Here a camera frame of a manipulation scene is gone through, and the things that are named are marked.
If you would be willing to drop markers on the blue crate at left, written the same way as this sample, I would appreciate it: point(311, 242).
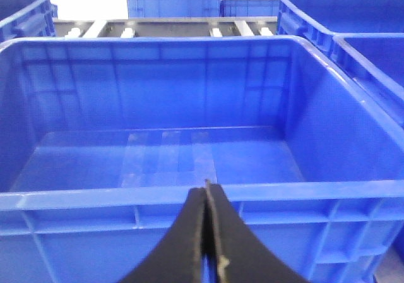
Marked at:
point(26, 18)

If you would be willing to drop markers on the distant low blue crate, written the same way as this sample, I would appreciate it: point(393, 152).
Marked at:
point(249, 8)

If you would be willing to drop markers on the steel rack frame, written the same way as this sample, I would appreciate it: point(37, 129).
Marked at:
point(167, 27)

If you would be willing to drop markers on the blue crate far right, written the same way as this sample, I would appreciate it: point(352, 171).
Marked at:
point(318, 21)

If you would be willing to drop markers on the distant tall blue crate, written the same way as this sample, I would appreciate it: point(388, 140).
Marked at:
point(173, 8)

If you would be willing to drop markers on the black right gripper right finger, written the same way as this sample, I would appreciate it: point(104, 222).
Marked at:
point(233, 251)

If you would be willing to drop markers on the blue crate near right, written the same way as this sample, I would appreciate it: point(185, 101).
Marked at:
point(375, 62)

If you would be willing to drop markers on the large blue plastic crate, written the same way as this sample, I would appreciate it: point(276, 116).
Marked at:
point(102, 139)

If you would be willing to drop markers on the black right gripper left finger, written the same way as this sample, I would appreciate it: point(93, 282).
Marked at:
point(178, 256)

